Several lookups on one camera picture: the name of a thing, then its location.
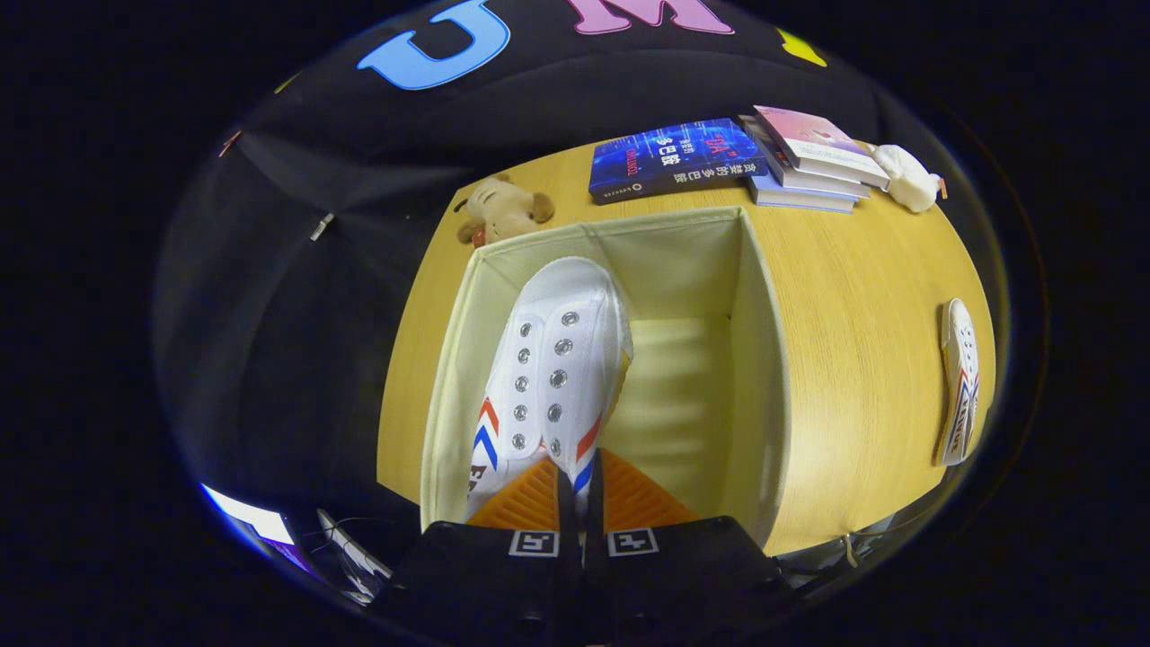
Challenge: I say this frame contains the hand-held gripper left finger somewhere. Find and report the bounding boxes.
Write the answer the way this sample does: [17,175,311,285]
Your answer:
[373,454,583,647]

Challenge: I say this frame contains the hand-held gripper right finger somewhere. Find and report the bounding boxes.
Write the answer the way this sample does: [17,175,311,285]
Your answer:
[584,448,792,647]

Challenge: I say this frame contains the beige fabric storage box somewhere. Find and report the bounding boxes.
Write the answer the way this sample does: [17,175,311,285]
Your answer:
[420,205,793,551]

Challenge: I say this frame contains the white canvas shoe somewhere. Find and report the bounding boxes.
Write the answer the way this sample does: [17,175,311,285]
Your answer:
[934,298,982,466]
[463,256,634,524]

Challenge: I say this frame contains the white flat device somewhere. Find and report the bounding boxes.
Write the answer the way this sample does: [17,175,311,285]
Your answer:
[314,508,394,605]

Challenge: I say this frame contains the lit monitor screen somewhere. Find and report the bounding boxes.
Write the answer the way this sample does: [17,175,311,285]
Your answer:
[199,483,314,578]

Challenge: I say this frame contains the black backdrop cloth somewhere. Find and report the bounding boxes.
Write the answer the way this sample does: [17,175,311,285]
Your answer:
[153,0,989,594]

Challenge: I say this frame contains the brown plush toy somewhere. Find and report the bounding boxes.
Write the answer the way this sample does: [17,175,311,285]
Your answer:
[452,173,555,248]

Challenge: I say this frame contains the light blue book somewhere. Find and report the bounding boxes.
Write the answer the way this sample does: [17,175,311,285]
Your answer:
[746,171,857,215]

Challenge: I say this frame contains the grey cover book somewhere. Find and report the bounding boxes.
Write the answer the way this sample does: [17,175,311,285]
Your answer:
[739,115,872,200]

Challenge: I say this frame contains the blue cover book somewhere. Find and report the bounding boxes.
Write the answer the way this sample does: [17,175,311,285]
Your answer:
[588,118,771,206]

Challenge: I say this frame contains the pink cover book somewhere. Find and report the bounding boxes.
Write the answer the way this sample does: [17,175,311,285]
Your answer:
[753,105,891,191]

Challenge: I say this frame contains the white plush toy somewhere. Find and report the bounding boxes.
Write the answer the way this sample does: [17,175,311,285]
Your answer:
[870,144,946,214]

